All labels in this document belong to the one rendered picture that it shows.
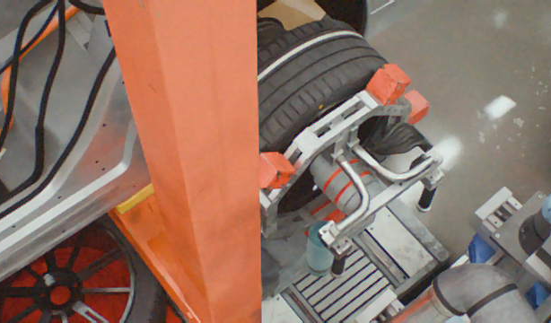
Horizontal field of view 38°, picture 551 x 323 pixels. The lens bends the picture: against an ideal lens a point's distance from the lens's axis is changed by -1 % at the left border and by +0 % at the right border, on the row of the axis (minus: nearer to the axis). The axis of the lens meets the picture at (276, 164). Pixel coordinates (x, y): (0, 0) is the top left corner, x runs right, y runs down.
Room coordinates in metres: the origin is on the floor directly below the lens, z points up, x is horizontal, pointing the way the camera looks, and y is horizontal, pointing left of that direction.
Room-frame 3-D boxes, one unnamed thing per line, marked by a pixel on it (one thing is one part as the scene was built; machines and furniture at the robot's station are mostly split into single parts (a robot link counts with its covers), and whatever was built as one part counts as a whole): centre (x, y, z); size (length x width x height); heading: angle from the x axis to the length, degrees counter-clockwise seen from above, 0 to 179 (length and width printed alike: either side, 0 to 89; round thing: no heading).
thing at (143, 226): (0.99, 0.36, 0.69); 0.52 x 0.17 x 0.35; 39
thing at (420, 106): (1.33, -0.41, 0.85); 0.09 x 0.08 x 0.07; 129
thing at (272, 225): (1.13, -0.17, 0.85); 0.54 x 0.07 x 0.54; 129
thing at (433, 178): (1.07, -0.43, 0.93); 0.09 x 0.05 x 0.05; 39
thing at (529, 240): (0.92, -0.78, 0.87); 0.15 x 0.15 x 0.10
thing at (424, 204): (1.05, -0.45, 0.83); 0.04 x 0.04 x 0.16
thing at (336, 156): (0.97, -0.17, 1.03); 0.19 x 0.18 x 0.11; 39
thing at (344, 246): (0.86, -0.16, 0.93); 0.09 x 0.05 x 0.05; 39
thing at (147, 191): (1.13, 0.46, 0.71); 0.14 x 0.14 x 0.05; 39
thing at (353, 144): (1.09, -0.32, 1.03); 0.19 x 0.18 x 0.11; 39
